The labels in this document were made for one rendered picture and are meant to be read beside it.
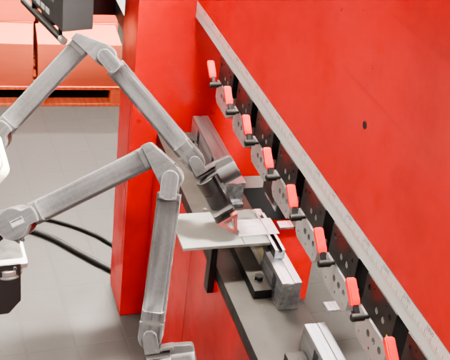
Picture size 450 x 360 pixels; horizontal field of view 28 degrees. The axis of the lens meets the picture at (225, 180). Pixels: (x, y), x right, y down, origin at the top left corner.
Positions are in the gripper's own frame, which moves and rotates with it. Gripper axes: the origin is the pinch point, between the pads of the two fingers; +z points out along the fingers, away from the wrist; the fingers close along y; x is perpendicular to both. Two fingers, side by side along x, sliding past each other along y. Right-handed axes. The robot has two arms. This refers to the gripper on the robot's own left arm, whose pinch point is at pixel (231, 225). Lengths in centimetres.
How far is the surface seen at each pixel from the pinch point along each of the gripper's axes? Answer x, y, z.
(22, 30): 58, 314, 32
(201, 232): 8.6, -0.3, -3.2
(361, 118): -37, -53, -48
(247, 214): -5.6, 7.6, 5.3
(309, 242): -15.8, -39.1, -12.8
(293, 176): -21.0, -22.4, -20.7
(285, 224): -14.1, 0.1, 9.9
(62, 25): 19, 97, -42
